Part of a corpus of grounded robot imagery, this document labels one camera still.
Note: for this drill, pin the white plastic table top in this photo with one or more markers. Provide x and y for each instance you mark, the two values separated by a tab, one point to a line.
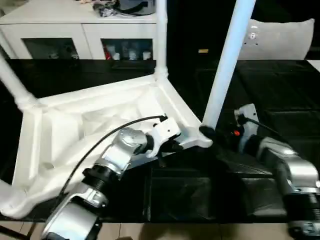
75	112

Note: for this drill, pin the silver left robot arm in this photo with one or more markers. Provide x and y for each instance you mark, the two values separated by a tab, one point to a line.
120	150

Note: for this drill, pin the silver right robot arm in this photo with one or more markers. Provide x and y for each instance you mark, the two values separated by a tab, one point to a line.
282	160

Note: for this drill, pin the black work mat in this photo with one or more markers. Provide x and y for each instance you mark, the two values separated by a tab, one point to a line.
275	87

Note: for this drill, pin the black cabinet with yellow label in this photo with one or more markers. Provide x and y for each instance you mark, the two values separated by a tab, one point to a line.
195	30

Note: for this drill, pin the white flat board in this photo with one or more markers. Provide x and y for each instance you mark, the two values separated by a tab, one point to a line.
314	63

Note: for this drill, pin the grey helmet on cabinet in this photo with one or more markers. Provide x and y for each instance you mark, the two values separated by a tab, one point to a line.
137	7

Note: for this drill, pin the dark clutter on cabinet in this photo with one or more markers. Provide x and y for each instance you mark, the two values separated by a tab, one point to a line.
105	10

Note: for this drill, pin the white glass-door cabinet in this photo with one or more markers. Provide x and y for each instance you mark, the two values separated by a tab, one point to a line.
62	27

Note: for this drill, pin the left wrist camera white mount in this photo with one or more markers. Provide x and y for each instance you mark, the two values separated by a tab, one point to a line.
165	132

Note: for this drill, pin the black table frame leg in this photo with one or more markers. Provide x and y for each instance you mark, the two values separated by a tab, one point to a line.
15	230

